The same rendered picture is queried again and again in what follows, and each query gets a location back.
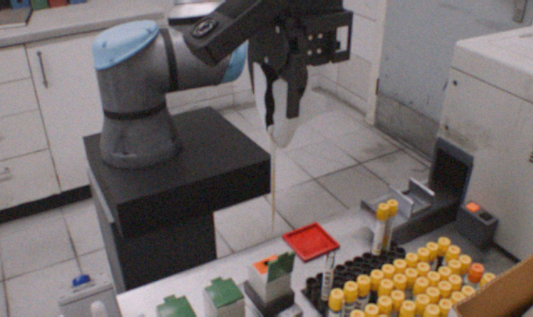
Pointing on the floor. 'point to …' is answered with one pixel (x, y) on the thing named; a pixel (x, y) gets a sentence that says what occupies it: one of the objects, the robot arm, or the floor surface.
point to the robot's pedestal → (152, 246)
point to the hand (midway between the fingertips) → (273, 136)
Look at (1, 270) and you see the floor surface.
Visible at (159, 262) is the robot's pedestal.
